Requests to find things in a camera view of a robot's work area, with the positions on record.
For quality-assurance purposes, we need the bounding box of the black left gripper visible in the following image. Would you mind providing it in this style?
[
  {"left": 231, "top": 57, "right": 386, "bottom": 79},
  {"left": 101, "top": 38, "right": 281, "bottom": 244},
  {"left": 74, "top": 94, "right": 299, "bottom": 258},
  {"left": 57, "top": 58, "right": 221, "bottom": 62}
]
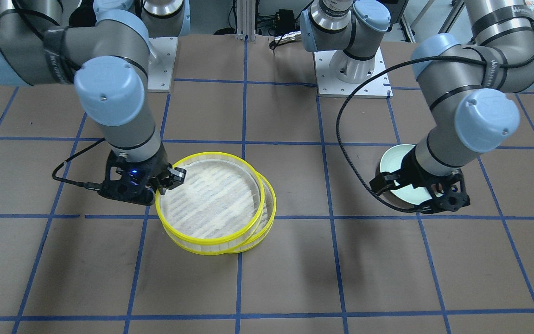
[{"left": 369, "top": 154, "right": 470, "bottom": 214}]

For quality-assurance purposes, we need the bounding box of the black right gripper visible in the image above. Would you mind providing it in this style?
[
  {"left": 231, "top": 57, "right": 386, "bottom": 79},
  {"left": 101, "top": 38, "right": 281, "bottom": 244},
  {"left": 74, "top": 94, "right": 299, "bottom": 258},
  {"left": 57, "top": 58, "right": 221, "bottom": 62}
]
[{"left": 99, "top": 146, "right": 187, "bottom": 206}]

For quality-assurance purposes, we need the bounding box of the yellow-rimmed bamboo steamer tray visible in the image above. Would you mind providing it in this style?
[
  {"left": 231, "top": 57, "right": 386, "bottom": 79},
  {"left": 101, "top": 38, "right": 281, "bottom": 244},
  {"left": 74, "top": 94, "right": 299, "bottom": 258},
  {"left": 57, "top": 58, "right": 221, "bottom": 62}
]
[{"left": 155, "top": 151, "right": 266, "bottom": 255}]

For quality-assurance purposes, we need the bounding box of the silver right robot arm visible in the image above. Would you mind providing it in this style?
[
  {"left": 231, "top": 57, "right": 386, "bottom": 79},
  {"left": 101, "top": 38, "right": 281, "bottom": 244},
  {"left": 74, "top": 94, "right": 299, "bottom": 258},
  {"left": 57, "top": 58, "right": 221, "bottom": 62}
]
[{"left": 0, "top": 0, "right": 190, "bottom": 206}]

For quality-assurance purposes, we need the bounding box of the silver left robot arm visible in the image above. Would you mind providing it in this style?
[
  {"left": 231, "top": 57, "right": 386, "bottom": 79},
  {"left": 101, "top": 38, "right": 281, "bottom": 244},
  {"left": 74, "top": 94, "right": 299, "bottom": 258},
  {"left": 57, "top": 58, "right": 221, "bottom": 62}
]
[{"left": 299, "top": 0, "right": 534, "bottom": 214}]

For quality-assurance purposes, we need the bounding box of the lower yellow-rimmed steamer tray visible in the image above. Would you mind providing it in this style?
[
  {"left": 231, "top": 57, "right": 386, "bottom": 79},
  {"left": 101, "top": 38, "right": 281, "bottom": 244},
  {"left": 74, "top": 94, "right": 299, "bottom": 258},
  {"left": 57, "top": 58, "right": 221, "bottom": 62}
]
[{"left": 174, "top": 172, "right": 277, "bottom": 255}]

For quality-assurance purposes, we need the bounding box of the pale green plate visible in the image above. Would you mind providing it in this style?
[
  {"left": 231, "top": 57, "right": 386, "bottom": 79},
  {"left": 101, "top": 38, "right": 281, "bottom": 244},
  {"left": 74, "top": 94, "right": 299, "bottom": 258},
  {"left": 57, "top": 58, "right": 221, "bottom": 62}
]
[{"left": 380, "top": 144, "right": 433, "bottom": 205}]

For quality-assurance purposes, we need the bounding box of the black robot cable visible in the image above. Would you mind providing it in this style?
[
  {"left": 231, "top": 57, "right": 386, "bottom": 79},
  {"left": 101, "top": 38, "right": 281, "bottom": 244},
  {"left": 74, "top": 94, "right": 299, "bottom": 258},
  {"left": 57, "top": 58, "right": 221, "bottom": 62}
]
[{"left": 336, "top": 56, "right": 485, "bottom": 214}]

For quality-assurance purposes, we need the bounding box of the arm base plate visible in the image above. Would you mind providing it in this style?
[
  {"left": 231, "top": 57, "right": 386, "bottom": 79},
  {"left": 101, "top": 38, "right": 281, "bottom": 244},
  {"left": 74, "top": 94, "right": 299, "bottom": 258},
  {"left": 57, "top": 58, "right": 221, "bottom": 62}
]
[
  {"left": 148, "top": 37, "right": 178, "bottom": 93},
  {"left": 313, "top": 48, "right": 394, "bottom": 99}
]

